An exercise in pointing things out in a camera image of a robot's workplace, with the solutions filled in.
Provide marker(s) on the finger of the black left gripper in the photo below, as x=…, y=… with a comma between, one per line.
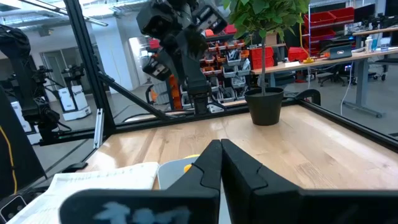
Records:
x=210, y=17
x=154, y=18

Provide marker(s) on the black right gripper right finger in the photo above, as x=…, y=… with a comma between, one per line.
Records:
x=242, y=180

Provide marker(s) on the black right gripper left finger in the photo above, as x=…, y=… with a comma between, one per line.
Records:
x=205, y=174

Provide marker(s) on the yellow toy banana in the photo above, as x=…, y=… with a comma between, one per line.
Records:
x=187, y=168

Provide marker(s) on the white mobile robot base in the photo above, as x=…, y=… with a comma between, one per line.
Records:
x=74, y=102
x=20, y=116

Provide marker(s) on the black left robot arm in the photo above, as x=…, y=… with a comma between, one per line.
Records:
x=194, y=77

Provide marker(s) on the grey plastic bin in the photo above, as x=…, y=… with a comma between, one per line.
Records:
x=174, y=174

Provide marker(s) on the stack of red bins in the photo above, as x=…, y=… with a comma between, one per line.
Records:
x=261, y=57

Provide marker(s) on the green plant in black pot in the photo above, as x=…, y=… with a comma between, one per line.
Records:
x=264, y=109

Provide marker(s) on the red storage bin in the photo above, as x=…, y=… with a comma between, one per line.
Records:
x=297, y=53

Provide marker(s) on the white checked towel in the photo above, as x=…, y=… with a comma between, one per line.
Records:
x=102, y=180

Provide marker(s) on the black arched clamp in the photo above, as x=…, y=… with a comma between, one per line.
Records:
x=308, y=93

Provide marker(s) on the long wooden workbench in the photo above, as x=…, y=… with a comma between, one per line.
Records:
x=311, y=63

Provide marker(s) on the small black edge clamp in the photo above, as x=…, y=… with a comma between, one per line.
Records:
x=74, y=167

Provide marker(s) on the grey laptop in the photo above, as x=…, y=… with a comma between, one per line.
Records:
x=339, y=52

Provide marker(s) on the black office chair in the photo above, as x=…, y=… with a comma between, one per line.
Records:
x=332, y=74

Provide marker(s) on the black monitor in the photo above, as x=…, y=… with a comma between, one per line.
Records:
x=364, y=13

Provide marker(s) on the white bottle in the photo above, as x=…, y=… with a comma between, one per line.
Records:
x=368, y=45

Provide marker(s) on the black panel with yellow stripe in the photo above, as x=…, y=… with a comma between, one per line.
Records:
x=29, y=161

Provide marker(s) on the black box with white outline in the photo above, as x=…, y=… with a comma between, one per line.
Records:
x=12, y=208

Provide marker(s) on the silver frame bracket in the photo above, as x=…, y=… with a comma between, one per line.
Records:
x=99, y=127

